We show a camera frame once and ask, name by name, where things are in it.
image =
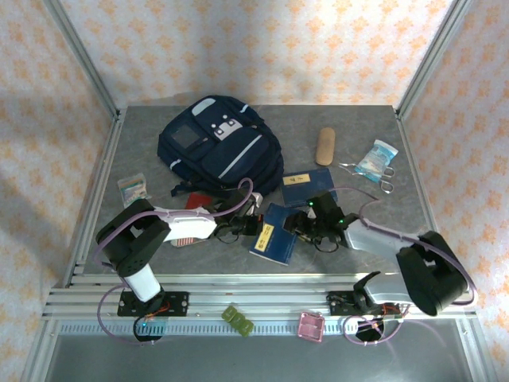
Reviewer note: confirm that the small blue notebook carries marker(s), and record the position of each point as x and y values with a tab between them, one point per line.
306	185

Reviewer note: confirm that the metal scissors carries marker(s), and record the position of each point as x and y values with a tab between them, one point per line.
387	185

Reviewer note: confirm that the tan cork glasses case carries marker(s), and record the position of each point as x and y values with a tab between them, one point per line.
326	146

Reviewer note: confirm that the blue white tissue pack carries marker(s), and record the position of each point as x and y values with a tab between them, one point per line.
378	157

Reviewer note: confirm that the aluminium frame leg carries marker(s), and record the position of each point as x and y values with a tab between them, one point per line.
40	350
475	350

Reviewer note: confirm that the olive green square block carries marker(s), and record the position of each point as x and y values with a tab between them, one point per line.
229	313
246	328
238	320

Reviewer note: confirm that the navy blue backpack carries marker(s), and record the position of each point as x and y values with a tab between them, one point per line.
222	147

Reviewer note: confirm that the red wallet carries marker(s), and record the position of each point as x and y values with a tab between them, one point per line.
198	201

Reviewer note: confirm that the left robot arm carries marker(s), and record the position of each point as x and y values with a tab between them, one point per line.
131	238

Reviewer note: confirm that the green circuit board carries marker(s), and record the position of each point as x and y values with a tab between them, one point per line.
153	326
393	317

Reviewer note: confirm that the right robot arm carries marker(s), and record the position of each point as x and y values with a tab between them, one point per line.
429	274

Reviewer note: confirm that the pink square box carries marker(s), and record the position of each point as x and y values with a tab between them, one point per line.
311	327

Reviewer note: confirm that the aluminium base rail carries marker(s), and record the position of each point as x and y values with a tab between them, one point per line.
258	296

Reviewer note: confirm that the aluminium side rail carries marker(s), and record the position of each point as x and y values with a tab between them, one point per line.
97	191
420	191

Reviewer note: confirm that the aluminium frame post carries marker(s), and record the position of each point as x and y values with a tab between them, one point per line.
85	59
431	59

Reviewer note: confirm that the red striped pencil case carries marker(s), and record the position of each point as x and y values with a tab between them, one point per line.
191	242

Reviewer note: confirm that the large blue notebook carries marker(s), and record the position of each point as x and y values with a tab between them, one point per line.
274	242

